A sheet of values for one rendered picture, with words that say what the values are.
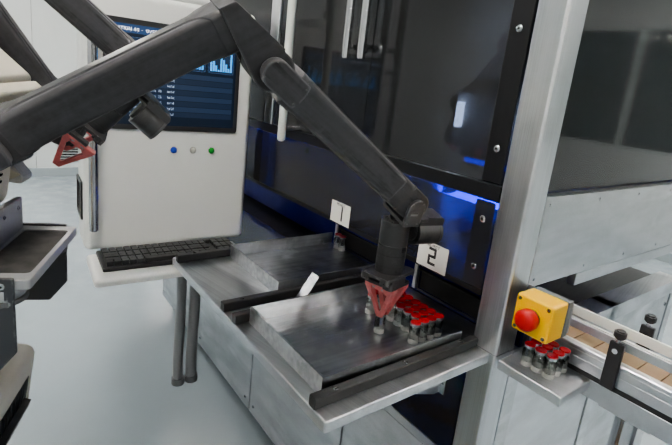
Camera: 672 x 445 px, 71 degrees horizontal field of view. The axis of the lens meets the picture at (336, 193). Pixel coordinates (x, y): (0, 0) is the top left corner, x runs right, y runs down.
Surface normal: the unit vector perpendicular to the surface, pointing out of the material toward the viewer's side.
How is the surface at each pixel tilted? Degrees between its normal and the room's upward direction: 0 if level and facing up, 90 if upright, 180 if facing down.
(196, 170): 90
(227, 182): 90
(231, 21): 106
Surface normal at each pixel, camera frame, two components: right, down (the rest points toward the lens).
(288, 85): 0.40, 0.51
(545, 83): -0.80, 0.05
